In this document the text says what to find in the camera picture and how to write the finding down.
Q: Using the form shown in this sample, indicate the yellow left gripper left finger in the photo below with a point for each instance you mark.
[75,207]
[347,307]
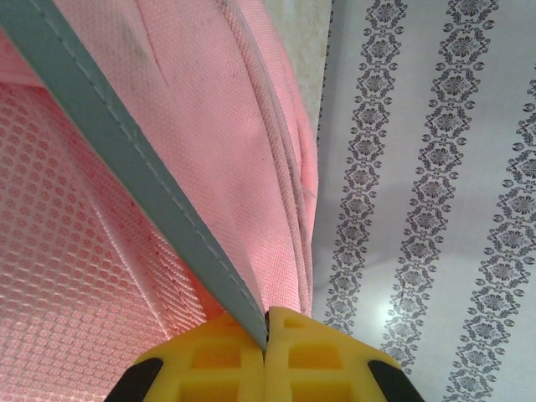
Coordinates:
[209,368]

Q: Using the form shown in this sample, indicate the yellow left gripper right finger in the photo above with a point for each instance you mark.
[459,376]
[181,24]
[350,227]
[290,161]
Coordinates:
[326,368]

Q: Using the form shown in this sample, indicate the pink student backpack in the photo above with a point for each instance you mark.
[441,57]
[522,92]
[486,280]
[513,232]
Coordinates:
[209,125]

